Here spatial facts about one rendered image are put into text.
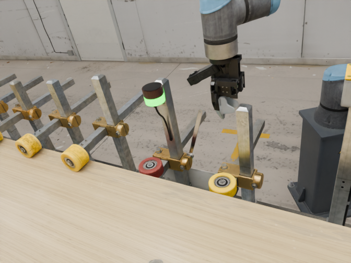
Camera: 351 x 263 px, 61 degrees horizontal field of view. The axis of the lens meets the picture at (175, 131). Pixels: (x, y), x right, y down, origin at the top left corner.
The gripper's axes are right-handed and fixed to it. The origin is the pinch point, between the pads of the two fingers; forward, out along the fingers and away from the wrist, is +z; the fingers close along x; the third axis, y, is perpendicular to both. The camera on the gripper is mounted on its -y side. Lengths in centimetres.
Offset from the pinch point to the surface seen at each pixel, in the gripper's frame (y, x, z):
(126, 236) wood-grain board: -10.3, -43.3, 11.2
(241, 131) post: 9.9, -9.5, -1.8
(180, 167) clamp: -12.1, -10.8, 16.6
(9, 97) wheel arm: -117, 1, 7
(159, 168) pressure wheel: -14.7, -18.6, 10.9
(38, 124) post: -88, -8, 13
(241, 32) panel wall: -79, 259, 62
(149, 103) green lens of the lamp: -14.7, -15.5, -11.7
